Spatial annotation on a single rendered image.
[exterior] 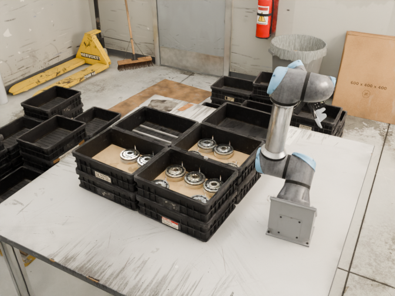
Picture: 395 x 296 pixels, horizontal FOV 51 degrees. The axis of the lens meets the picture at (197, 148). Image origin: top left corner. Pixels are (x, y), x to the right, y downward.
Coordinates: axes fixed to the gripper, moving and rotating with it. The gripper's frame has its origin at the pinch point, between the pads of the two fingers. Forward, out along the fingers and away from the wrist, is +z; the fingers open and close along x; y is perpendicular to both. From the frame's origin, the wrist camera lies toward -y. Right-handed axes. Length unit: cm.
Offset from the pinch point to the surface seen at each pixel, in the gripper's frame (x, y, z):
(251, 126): 21.5, -38.4, -9.7
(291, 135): 40.5, -23.3, 11.2
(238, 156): -11.8, -43.8, -5.8
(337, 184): -4.6, -5.5, 33.2
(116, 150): -21, -100, -40
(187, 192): -47, -63, -10
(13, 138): 47, -218, -78
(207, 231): -61, -57, 5
